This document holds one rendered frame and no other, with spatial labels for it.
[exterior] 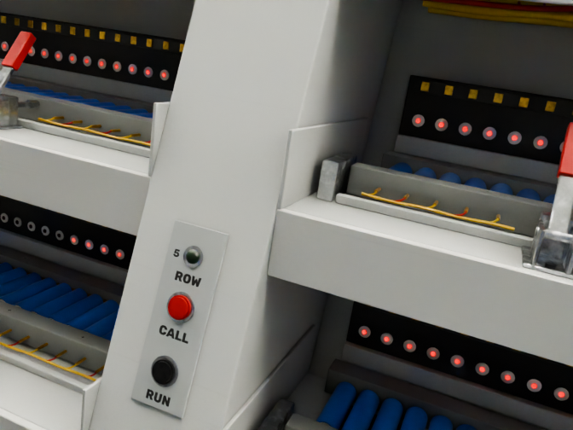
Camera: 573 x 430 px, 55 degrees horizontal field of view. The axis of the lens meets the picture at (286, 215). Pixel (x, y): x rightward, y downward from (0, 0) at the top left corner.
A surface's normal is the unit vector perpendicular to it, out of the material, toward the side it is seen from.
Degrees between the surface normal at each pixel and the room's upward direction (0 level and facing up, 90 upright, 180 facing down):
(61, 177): 106
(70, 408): 16
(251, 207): 90
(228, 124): 90
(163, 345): 90
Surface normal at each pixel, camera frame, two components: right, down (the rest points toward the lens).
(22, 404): 0.14, -0.95
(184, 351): -0.32, -0.07
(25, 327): -0.36, 0.21
